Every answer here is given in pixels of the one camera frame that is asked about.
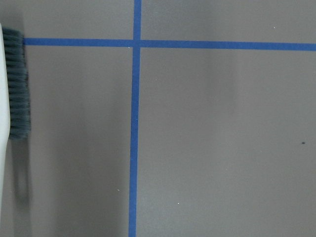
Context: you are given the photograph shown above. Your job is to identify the beige hand brush black bristles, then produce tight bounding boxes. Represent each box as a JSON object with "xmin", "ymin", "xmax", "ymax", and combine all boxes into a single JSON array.
[{"xmin": 0, "ymin": 26, "xmax": 32, "ymax": 237}]

